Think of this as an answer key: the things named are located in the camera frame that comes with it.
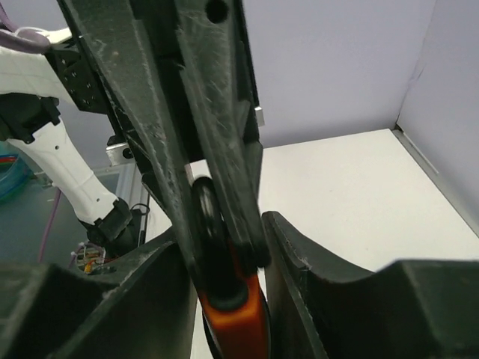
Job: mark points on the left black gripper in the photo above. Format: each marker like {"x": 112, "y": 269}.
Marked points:
{"x": 110, "y": 52}

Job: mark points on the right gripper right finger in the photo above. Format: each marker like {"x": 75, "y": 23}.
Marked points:
{"x": 323, "y": 306}

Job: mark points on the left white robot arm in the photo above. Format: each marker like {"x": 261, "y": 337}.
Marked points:
{"x": 31, "y": 90}

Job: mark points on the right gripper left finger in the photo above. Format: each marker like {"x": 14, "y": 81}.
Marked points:
{"x": 141, "y": 305}

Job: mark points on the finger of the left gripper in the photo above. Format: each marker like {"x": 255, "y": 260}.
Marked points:
{"x": 207, "y": 58}

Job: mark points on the orange black padlock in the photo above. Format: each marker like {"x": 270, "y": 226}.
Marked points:
{"x": 235, "y": 314}

